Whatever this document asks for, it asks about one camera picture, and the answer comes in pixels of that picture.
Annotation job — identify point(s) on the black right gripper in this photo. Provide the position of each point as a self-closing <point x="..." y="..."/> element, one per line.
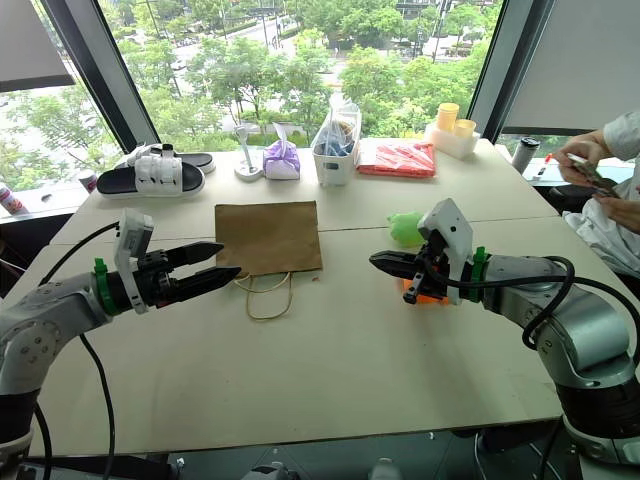
<point x="432" y="272"/>

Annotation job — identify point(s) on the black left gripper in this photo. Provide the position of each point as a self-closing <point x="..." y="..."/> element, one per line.
<point x="157" y="285"/>

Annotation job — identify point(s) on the smartphone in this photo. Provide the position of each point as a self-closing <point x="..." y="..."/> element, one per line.
<point x="592" y="175"/>

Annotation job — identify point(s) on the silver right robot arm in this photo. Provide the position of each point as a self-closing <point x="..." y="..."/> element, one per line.
<point x="580" y="325"/>

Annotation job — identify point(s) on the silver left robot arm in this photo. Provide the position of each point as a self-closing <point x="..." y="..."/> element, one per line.
<point x="55" y="310"/>

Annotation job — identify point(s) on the brown paper bag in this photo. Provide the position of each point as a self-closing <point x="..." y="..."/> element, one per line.
<point x="267" y="240"/>

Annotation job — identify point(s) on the red packet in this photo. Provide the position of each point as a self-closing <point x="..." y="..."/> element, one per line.
<point x="397" y="157"/>

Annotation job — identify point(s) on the clear plastic bag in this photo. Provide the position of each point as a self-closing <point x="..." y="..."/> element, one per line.
<point x="342" y="125"/>

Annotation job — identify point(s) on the person's right hand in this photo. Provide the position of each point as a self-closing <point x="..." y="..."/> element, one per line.
<point x="582" y="147"/>

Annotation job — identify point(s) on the person's left hand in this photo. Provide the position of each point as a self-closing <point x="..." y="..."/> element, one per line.
<point x="617" y="210"/>

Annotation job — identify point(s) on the green plush toy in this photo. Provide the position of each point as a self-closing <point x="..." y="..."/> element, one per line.
<point x="405" y="227"/>

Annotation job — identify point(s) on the orange toy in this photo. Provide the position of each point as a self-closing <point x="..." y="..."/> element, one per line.
<point x="430" y="300"/>

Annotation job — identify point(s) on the green right wrist zip tie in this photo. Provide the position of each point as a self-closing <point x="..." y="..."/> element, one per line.
<point x="479" y="272"/>

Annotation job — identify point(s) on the green wrist zip tie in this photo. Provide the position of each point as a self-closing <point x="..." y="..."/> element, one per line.
<point x="479" y="272"/>
<point x="104" y="285"/>

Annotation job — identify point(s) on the green left wrist zip tie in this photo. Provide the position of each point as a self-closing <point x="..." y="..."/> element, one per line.
<point x="104" y="285"/>

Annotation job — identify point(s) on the black and white slide sandal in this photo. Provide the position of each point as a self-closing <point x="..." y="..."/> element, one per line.
<point x="200" y="160"/>
<point x="150" y="177"/>

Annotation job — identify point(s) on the small white desk stand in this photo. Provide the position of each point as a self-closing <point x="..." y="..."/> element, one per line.
<point x="247" y="167"/>

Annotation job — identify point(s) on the white plastic storage bin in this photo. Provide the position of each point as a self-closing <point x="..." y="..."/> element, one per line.
<point x="335" y="167"/>

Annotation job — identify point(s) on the purple wrapped pouch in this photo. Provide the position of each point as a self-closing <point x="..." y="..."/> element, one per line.
<point x="281" y="160"/>

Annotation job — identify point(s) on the pink and white can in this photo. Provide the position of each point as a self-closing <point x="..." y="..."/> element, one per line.
<point x="88" y="181"/>

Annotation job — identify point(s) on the short yellow cup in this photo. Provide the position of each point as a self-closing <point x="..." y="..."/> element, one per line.
<point x="465" y="129"/>

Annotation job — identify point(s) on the tall yellow cup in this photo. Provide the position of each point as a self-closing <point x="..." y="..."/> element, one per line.
<point x="447" y="117"/>

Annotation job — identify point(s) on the white bottle with black cap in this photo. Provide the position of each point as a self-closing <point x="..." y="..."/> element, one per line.
<point x="525" y="157"/>

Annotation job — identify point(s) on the white pen with red tip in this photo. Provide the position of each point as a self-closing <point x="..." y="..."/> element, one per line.
<point x="542" y="169"/>

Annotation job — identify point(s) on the red patterned white can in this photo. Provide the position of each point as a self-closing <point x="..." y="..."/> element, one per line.
<point x="12" y="200"/>

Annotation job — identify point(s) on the white cloth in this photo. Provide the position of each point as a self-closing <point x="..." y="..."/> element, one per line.
<point x="600" y="235"/>

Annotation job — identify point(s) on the dark rounded shape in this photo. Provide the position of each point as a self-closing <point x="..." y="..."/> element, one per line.
<point x="270" y="472"/>

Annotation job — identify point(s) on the person's white sleeve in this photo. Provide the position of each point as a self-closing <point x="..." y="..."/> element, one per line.
<point x="624" y="135"/>

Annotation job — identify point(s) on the grey roller blind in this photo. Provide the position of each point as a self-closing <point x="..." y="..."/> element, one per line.
<point x="30" y="45"/>
<point x="575" y="65"/>

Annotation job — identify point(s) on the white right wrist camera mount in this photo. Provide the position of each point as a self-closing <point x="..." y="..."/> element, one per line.
<point x="452" y="227"/>

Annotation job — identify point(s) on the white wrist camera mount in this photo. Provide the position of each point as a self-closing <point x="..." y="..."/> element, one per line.
<point x="131" y="235"/>
<point x="452" y="227"/>

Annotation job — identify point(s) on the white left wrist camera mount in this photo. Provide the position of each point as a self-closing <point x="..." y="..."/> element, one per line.
<point x="131" y="235"/>

